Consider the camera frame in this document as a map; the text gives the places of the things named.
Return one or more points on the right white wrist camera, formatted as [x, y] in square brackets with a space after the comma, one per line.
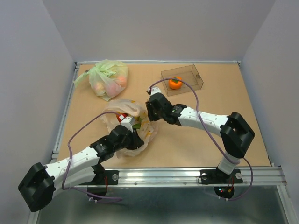
[153, 90]

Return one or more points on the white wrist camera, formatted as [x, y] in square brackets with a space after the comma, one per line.
[128, 122]
[153, 90]

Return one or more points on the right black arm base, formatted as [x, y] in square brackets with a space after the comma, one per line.
[224, 184]

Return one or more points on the green plastic bag with fruit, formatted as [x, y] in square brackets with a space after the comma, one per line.
[107, 79]

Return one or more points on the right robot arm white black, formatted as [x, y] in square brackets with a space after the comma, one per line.
[235, 132]

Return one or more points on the clear plastic box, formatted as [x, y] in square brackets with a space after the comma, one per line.
[189, 74]

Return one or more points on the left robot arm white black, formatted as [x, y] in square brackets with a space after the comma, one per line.
[42, 182]

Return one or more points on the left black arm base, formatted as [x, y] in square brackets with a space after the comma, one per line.
[99, 185]

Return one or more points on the orange persimmon with green calyx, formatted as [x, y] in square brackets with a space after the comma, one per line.
[175, 83]

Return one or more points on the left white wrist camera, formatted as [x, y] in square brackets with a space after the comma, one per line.
[128, 122]

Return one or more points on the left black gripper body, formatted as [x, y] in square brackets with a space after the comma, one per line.
[127, 143]

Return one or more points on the red orange fruit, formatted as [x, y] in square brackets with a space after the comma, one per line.
[121, 116]

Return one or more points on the orange translucent plastic bag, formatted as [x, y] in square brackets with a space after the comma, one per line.
[133, 116]

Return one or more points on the green bumpy fruit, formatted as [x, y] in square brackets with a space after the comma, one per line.
[137, 124]

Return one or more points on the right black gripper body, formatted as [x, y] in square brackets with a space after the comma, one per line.
[160, 115]

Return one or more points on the aluminium front rail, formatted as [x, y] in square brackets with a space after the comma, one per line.
[187, 177]

